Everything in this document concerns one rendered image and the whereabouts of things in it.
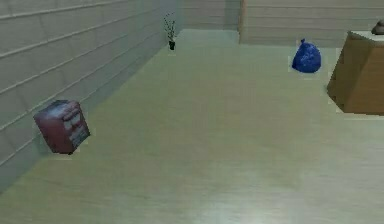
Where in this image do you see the thin house plant black pot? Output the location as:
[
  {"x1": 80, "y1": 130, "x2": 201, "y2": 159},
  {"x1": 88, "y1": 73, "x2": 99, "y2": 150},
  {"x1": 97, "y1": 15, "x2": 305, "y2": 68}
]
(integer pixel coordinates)
[{"x1": 163, "y1": 12, "x2": 178, "y2": 51}]

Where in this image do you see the blue tied bag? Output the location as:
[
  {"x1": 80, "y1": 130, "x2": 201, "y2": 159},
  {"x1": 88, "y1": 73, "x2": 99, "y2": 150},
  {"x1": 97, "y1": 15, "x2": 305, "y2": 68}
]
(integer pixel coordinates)
[{"x1": 291, "y1": 38, "x2": 323, "y2": 74}]

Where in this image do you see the dark red box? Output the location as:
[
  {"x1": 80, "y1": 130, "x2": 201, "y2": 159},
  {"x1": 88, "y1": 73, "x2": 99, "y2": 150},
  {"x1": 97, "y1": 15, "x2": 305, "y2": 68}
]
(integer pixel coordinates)
[{"x1": 33, "y1": 99, "x2": 91, "y2": 155}]

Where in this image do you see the brown wooden cabinet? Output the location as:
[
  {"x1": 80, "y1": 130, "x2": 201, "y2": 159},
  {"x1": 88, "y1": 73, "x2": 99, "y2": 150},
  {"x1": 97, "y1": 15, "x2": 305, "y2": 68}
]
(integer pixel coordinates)
[{"x1": 326, "y1": 30, "x2": 384, "y2": 116}]

